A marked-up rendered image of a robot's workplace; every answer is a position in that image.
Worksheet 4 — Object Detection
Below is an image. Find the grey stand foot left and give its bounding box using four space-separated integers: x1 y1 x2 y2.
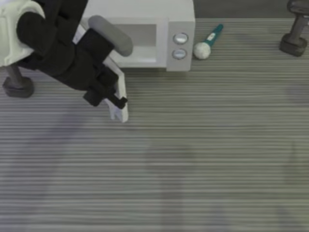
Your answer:
2 61 35 98

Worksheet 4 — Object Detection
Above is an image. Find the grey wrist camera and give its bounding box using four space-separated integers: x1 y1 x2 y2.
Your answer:
87 15 134 57

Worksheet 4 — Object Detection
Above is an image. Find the teal toy microphone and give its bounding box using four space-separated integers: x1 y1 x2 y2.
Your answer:
193 23 225 60

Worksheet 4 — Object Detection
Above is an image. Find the white toy microwave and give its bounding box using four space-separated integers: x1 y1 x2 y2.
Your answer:
81 0 196 73

